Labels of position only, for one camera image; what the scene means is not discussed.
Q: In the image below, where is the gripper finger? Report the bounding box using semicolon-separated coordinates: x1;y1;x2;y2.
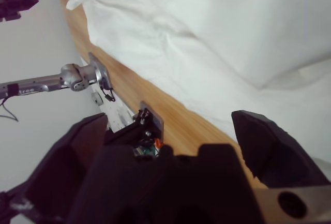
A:
231;110;330;189
24;112;108;209
10;0;41;12

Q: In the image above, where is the white t-shirt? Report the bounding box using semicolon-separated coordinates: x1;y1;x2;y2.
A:
66;0;331;175

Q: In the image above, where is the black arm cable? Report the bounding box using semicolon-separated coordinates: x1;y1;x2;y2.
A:
0;96;19;123

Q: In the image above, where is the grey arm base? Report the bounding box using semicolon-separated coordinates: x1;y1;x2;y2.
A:
88;52;114;92

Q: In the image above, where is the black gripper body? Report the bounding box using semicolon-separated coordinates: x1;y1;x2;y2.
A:
0;0;21;23

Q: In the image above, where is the black base cable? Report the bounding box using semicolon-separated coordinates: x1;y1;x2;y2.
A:
99;86;116;103

